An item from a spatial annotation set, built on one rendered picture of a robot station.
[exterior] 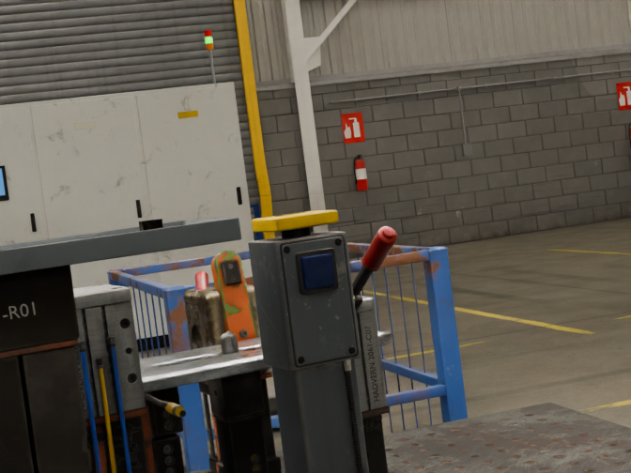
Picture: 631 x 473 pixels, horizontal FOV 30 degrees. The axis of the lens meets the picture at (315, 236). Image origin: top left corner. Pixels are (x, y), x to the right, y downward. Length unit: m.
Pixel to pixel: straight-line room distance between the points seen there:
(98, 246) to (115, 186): 8.26
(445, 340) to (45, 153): 6.17
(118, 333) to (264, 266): 0.17
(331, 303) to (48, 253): 0.26
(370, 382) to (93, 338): 0.29
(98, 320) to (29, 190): 8.01
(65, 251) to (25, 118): 8.24
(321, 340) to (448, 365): 2.31
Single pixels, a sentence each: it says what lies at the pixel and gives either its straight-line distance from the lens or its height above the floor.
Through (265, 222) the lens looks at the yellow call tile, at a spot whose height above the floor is 1.16.
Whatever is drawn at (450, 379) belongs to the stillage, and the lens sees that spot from 3.33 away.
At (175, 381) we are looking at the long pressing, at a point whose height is 0.99.
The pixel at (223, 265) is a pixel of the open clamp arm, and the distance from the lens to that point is 1.51.
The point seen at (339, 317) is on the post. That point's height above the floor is 1.07.
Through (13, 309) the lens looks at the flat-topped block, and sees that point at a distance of 0.93.
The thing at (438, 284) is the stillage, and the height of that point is 0.85.
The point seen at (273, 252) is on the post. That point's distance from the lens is 1.00.
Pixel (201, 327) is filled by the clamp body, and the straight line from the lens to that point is 1.55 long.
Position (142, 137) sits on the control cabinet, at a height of 1.64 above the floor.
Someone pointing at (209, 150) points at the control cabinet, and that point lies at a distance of 9.31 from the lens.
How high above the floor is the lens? 1.19
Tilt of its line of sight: 3 degrees down
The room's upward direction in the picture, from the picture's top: 7 degrees counter-clockwise
